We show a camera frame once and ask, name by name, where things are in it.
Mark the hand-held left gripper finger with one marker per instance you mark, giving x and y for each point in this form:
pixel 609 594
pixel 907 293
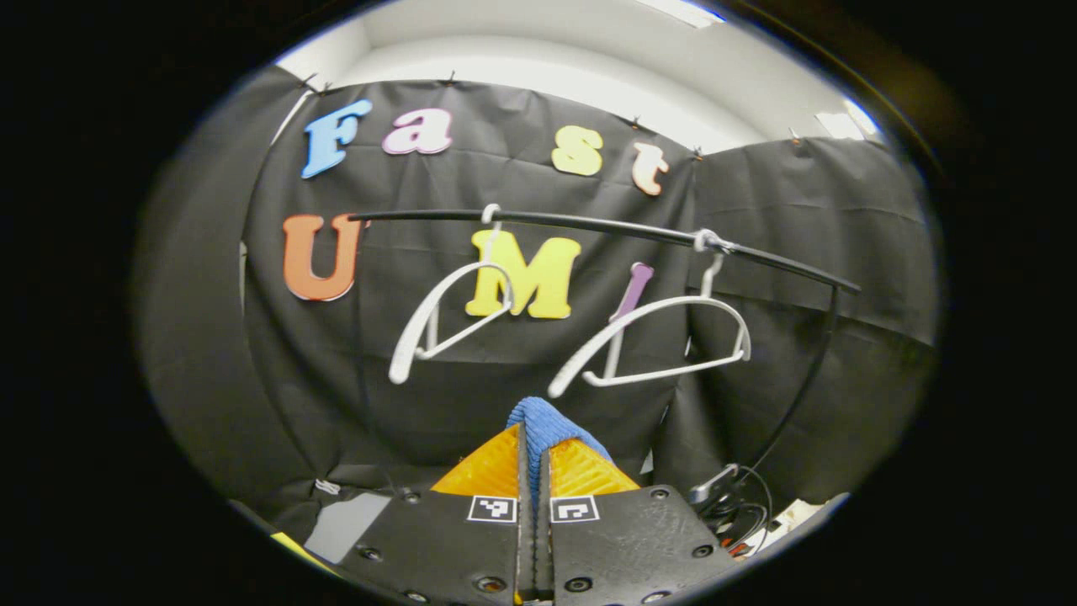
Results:
pixel 544 547
pixel 526 547

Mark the yellow flat object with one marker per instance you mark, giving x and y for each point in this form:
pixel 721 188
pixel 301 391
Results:
pixel 299 551

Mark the black backdrop cloth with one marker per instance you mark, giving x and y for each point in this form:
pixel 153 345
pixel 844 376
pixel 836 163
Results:
pixel 336 379

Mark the rectangular ceiling light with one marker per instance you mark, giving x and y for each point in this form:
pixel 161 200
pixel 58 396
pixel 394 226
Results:
pixel 681 12
pixel 846 122

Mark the grey metal bracket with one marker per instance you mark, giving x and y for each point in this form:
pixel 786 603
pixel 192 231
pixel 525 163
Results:
pixel 713 484

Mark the black clothes rail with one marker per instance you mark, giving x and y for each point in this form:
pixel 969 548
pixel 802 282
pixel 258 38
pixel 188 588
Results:
pixel 589 223

